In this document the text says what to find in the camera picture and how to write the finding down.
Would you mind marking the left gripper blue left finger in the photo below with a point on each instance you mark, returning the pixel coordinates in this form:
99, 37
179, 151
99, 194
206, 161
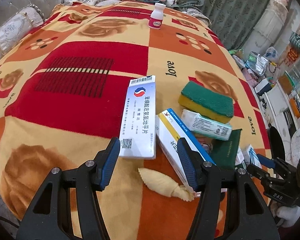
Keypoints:
108, 159

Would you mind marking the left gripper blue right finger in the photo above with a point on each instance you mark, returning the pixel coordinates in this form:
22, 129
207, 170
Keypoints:
186, 157

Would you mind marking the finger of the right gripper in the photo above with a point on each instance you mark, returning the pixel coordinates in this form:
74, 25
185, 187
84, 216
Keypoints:
256, 172
269, 163

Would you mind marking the white medicine box red-blue logo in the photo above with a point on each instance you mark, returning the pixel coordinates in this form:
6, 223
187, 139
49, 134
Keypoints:
137, 132

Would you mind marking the teal tissue pack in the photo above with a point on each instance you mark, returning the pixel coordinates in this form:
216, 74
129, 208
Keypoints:
205, 126

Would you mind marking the black round trash bin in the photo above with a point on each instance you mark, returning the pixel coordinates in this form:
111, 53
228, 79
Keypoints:
276, 143

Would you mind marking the white gloved right hand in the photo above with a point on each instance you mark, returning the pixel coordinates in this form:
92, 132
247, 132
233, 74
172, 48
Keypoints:
287, 216

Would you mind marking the white yellow blue medicine box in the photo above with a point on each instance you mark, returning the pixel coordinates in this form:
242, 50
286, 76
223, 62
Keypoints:
169, 129

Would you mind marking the dark green booklet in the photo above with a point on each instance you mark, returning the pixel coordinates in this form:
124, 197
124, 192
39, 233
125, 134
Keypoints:
224, 152

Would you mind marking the yellow wrapped candy packet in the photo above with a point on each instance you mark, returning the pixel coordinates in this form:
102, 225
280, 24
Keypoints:
164, 185

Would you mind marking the white tv cabinet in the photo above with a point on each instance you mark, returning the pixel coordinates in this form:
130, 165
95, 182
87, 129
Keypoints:
277, 112

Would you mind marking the orange red patterned blanket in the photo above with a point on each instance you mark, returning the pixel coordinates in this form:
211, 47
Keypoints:
63, 87

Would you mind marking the green yellow sponge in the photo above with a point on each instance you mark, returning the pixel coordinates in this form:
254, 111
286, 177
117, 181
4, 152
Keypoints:
207, 103

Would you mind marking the silver insulated bag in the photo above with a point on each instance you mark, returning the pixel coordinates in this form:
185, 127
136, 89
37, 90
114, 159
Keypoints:
257, 63

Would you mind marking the white pink small bottle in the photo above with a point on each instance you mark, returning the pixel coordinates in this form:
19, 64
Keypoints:
157, 16

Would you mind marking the green patterned curtain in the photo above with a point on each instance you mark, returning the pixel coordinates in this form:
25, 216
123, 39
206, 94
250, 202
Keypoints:
231, 20

